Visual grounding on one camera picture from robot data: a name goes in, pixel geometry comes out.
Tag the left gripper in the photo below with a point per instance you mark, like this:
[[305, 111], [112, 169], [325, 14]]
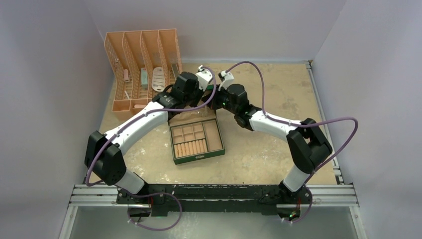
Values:
[[200, 92]]

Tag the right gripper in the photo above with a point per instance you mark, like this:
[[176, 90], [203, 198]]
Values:
[[213, 102]]

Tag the green jewelry box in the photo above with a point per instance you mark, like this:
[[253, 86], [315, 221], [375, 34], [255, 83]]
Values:
[[195, 135]]

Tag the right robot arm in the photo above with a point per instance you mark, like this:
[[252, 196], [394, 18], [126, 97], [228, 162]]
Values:
[[308, 145]]

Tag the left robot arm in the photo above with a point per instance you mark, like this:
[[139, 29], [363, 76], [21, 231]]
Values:
[[105, 151]]

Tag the grey flat item in rack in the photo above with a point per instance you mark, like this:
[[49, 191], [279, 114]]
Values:
[[175, 70]]

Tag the green grey item in rack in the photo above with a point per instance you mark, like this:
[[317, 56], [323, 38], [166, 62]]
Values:
[[144, 78]]

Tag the orange file organizer rack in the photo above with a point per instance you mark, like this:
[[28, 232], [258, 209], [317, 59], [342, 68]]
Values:
[[134, 50]]

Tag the pink item in rack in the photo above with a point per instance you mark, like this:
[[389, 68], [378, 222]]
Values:
[[126, 76]]

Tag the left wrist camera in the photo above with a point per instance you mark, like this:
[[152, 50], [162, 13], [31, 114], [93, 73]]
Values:
[[205, 77]]

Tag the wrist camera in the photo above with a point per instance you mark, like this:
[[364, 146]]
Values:
[[226, 79], [205, 77]]

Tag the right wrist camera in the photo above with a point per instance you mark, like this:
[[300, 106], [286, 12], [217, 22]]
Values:
[[226, 79]]

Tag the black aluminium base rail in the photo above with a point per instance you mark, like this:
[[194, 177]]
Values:
[[218, 198]]

